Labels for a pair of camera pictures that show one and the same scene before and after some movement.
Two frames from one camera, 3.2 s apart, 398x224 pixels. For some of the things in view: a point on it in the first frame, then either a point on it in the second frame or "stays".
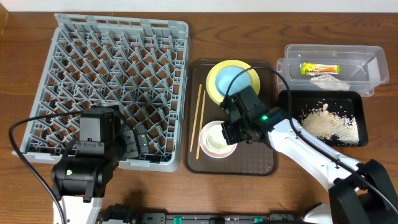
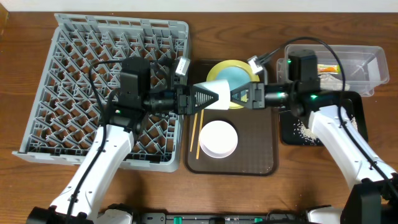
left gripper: (134, 143) to (181, 99)
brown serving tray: (256, 158) stays
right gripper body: (230, 134) to (258, 95)
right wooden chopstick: (201, 126) stays
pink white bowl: (213, 142) stays
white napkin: (326, 81) stays
